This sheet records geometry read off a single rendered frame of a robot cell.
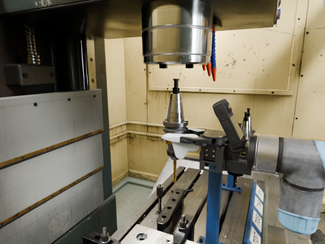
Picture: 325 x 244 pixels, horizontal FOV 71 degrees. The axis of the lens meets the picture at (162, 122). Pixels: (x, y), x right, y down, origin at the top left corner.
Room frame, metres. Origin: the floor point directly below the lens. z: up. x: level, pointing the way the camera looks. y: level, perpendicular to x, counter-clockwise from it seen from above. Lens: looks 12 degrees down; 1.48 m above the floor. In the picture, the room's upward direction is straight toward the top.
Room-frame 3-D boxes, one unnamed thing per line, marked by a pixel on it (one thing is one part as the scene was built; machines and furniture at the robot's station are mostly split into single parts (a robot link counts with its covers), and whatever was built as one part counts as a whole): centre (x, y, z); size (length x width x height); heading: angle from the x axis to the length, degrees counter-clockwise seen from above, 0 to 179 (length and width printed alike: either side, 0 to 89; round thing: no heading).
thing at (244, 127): (0.90, -0.33, 1.26); 0.04 x 0.04 x 0.07
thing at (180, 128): (0.56, -0.03, 1.35); 0.06 x 0.06 x 0.03
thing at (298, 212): (0.45, -0.30, 1.21); 0.11 x 0.08 x 0.11; 154
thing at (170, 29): (0.56, -0.03, 1.56); 0.16 x 0.16 x 0.12
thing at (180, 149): (0.52, -0.04, 1.31); 0.09 x 0.03 x 0.06; 78
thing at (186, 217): (0.64, -0.07, 0.97); 0.13 x 0.03 x 0.15; 155
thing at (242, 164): (0.50, -0.15, 1.31); 0.12 x 0.08 x 0.09; 65
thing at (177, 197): (0.83, -0.04, 0.93); 0.26 x 0.05 x 0.06; 160
